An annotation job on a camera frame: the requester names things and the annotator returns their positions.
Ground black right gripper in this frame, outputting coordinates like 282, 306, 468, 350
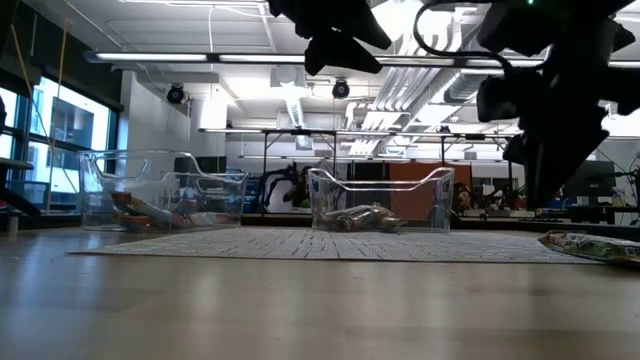
501, 19, 640, 209

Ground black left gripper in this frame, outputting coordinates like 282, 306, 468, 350
267, 0, 394, 77

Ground red-end granola bar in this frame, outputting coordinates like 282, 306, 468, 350
172, 210, 237, 229
110, 191, 169, 221
113, 212, 177, 233

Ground dark background monitor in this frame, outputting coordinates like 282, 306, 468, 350
563, 159, 617, 199

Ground silver ceiling ducts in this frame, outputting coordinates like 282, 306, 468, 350
349, 62, 481, 156

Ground orange background panel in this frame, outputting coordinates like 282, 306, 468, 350
388, 161, 473, 222

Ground long ceiling tube light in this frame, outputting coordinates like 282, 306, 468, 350
93, 51, 209, 63
218, 53, 307, 65

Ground clear plastic bin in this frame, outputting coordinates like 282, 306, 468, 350
306, 166, 456, 234
76, 148, 250, 234

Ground grey woven placemat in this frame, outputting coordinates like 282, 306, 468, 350
69, 227, 604, 265

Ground large window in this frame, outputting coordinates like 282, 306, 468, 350
0, 74, 119, 211

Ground dark grey desk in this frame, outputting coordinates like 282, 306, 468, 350
0, 156, 42, 234

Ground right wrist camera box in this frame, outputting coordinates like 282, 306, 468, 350
475, 74, 524, 124

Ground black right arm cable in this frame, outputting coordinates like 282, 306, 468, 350
413, 0, 517, 72

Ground yellow cable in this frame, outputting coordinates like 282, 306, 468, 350
9, 0, 71, 214

